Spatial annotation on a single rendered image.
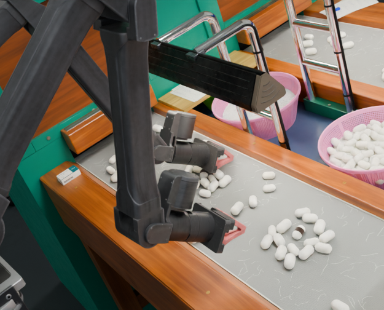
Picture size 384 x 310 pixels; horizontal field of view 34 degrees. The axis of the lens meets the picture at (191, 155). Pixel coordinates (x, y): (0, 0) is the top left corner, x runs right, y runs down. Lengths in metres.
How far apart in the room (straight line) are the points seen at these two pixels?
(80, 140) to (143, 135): 0.88
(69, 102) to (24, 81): 1.04
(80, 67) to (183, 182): 0.39
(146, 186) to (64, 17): 0.32
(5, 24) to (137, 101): 0.40
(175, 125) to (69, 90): 0.49
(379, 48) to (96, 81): 0.96
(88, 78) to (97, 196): 0.44
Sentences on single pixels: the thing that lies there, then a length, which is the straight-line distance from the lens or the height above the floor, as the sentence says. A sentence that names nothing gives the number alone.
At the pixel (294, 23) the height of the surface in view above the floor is 0.96.
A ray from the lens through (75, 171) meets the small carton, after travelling 1.82.
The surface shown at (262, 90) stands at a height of 1.08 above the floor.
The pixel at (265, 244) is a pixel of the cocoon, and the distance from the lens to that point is 1.36.
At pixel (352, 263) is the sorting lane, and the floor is 0.74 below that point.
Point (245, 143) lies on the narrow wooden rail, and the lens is 1.67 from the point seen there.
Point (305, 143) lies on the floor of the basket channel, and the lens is 1.77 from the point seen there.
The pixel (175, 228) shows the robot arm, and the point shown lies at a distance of 1.12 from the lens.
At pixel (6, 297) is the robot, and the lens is 1.08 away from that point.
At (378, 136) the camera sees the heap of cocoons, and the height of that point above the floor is 0.74.
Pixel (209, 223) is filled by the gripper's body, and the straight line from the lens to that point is 1.17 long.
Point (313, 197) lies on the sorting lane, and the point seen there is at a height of 0.74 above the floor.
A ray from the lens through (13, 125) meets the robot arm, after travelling 0.86.
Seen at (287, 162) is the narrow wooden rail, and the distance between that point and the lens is 1.55.
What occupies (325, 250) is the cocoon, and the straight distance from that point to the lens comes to 1.32.
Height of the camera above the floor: 1.66
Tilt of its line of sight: 32 degrees down
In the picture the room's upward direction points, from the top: 21 degrees counter-clockwise
